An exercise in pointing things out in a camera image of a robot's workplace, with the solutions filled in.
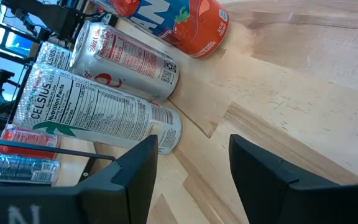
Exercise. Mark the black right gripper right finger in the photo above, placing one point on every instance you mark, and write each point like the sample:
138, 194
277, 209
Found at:
291, 202

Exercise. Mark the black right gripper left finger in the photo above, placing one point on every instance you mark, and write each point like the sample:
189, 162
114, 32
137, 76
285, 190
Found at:
57, 205

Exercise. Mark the blue silver Red Bull can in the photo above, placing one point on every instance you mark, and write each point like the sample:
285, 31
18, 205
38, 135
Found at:
17, 168

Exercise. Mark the red Fanta strawberry can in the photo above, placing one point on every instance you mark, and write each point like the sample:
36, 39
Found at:
26, 137
182, 25

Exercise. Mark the wooden shelf board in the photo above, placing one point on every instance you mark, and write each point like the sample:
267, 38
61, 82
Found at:
70, 171

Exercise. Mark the silver Diet Coke can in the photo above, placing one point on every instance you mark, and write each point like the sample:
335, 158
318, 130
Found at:
129, 59

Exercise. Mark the black aluminium table frame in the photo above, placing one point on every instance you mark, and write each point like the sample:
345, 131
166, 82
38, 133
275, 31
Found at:
11, 28

